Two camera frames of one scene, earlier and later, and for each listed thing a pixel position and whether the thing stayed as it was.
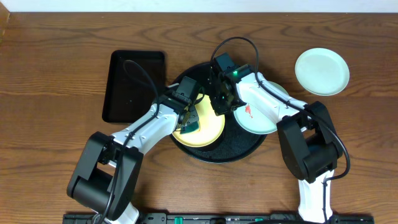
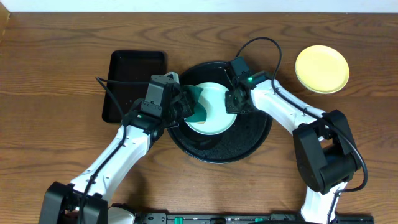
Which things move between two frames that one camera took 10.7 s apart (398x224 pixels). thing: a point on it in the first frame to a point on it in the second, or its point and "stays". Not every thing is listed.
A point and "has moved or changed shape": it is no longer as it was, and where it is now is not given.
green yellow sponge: x=189 y=127 has moved or changed shape
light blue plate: x=252 y=121 to x=217 y=121
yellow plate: x=211 y=126 to x=323 y=69
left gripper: x=189 y=116 stays
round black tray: x=234 y=144 stays
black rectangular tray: x=126 y=98 stays
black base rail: x=221 y=218 stays
